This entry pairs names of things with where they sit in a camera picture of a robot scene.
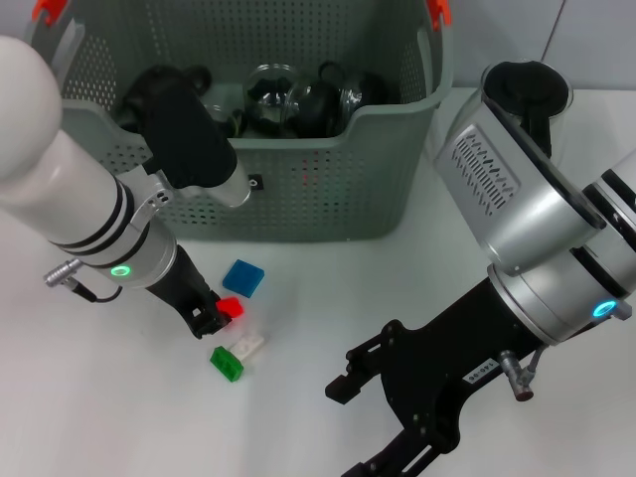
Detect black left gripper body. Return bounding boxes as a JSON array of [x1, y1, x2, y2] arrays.
[[147, 245, 224, 340]]

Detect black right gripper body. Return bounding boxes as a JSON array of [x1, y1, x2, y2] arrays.
[[380, 279, 542, 444]]

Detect red sloped building brick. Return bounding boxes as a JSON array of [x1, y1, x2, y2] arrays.
[[218, 296, 245, 320]]

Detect blue building brick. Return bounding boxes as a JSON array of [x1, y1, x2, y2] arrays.
[[221, 257, 266, 299]]

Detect green building brick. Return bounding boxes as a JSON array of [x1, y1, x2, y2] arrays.
[[209, 346, 246, 384]]

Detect grey-green perforated storage bin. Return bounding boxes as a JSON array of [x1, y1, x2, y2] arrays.
[[22, 0, 454, 243]]

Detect white two-stud plate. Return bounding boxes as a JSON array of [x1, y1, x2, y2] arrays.
[[231, 330, 267, 362]]

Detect black clay teapot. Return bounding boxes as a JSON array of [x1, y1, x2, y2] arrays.
[[121, 64, 214, 135]]

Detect left arm grey cable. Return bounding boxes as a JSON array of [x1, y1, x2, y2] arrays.
[[43, 262, 123, 303]]

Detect glass pitcher with black handle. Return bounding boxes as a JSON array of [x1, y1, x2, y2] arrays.
[[446, 59, 575, 165]]

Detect orange bin handle clip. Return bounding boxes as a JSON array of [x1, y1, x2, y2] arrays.
[[30, 0, 69, 26], [425, 0, 453, 32]]

